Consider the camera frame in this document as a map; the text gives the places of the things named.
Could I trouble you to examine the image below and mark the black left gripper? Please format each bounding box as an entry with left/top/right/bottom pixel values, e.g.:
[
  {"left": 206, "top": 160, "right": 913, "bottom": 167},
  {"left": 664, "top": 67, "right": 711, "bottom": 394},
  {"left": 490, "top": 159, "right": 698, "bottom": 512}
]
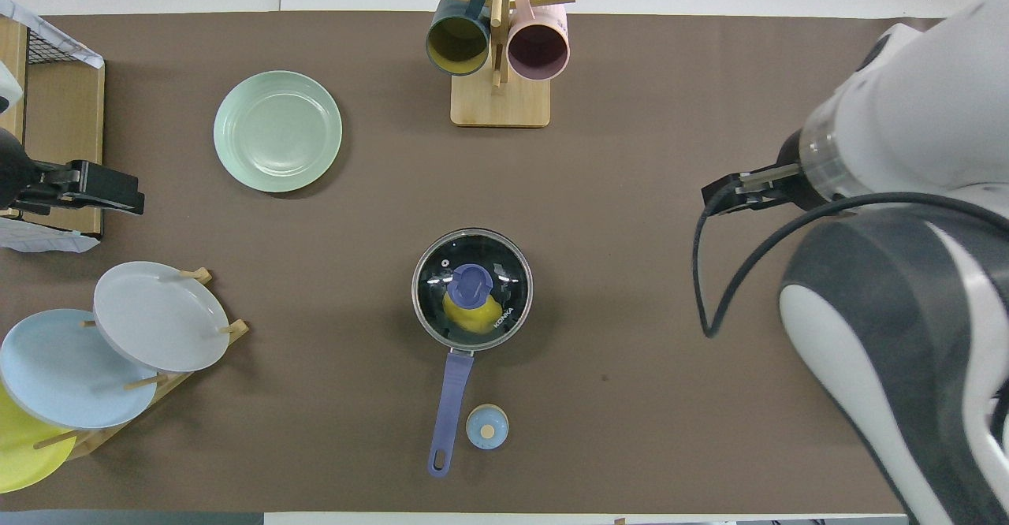
[{"left": 0, "top": 129, "right": 146, "bottom": 215}]

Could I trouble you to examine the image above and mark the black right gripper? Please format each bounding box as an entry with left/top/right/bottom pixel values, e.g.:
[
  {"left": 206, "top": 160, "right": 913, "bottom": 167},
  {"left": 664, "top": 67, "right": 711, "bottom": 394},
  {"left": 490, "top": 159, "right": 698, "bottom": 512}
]
[{"left": 703, "top": 131, "right": 828, "bottom": 218}]

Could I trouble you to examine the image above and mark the glass lid with blue knob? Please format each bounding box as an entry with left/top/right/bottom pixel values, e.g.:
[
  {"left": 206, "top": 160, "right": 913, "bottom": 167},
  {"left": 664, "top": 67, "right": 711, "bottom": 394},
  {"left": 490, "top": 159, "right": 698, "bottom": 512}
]
[{"left": 413, "top": 230, "right": 533, "bottom": 350}]

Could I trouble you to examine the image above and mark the grey plate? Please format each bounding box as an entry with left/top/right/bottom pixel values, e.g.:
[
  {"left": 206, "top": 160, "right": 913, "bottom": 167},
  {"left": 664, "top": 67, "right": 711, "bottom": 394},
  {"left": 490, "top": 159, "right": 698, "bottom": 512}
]
[{"left": 93, "top": 261, "right": 231, "bottom": 374}]

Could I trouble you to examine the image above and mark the pale green plate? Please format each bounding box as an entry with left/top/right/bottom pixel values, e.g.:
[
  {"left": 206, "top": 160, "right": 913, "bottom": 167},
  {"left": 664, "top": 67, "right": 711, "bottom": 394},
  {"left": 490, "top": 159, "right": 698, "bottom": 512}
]
[{"left": 213, "top": 70, "right": 344, "bottom": 194}]

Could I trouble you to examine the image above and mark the light blue plate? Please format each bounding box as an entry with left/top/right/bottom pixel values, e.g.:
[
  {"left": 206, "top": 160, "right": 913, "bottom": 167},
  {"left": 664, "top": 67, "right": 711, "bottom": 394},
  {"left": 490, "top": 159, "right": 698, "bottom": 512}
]
[{"left": 0, "top": 308, "right": 158, "bottom": 430}]

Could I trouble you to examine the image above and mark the wooden plate rack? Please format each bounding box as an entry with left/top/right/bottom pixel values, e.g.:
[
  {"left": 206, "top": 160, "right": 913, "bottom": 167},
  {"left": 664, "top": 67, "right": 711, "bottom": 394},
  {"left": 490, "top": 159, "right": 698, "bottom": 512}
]
[{"left": 32, "top": 267, "right": 250, "bottom": 463}]

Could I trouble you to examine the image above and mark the yellow plate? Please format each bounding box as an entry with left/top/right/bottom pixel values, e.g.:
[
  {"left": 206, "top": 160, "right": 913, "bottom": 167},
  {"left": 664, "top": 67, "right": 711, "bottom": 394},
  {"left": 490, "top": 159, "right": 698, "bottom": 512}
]
[{"left": 0, "top": 383, "right": 77, "bottom": 494}]

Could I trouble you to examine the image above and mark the white patterned cloth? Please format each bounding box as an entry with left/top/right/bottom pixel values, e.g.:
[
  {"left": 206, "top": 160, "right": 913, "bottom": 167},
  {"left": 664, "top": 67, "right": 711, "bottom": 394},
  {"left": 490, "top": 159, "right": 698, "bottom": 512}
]
[
  {"left": 0, "top": 218, "right": 102, "bottom": 254},
  {"left": 0, "top": 0, "right": 105, "bottom": 69}
]

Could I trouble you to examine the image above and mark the brown table mat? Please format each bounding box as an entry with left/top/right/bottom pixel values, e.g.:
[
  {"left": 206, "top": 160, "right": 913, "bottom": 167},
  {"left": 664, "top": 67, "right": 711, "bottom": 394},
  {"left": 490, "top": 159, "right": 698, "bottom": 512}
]
[{"left": 0, "top": 11, "right": 947, "bottom": 514}]

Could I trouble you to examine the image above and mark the light wooden board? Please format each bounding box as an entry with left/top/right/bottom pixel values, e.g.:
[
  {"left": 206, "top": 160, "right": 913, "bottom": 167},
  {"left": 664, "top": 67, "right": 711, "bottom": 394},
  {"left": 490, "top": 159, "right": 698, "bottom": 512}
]
[{"left": 0, "top": 17, "right": 30, "bottom": 163}]

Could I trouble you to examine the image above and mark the pink ribbed mug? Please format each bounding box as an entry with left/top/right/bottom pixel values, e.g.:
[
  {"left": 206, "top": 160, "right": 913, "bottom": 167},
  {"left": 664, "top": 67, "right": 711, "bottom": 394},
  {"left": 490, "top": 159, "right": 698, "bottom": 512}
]
[{"left": 507, "top": 0, "right": 571, "bottom": 82}]

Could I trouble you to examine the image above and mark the wooden mug tree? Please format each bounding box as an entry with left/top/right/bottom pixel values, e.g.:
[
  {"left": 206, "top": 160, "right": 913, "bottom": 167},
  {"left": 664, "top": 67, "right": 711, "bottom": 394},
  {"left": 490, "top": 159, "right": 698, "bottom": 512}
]
[{"left": 423, "top": 0, "right": 576, "bottom": 128}]

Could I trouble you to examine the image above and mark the dark teal mug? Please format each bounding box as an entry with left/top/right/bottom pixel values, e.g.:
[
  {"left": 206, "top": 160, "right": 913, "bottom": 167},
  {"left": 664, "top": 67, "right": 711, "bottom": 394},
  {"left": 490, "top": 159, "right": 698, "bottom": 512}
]
[{"left": 426, "top": 0, "right": 491, "bottom": 76}]

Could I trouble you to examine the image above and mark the dark blue saucepan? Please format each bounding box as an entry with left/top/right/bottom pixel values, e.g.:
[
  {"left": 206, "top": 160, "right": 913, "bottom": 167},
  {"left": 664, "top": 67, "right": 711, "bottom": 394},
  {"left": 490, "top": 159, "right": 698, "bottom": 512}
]
[{"left": 411, "top": 228, "right": 534, "bottom": 478}]

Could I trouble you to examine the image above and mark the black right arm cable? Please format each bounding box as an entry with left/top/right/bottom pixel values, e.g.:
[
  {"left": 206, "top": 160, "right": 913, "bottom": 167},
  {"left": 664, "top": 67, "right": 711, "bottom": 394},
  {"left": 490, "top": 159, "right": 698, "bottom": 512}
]
[{"left": 692, "top": 190, "right": 1009, "bottom": 338}]

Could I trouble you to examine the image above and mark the black wire basket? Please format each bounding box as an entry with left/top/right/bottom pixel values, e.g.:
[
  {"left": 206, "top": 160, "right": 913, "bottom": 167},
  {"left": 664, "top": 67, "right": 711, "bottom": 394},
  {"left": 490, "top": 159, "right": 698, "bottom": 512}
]
[{"left": 28, "top": 24, "right": 91, "bottom": 65}]

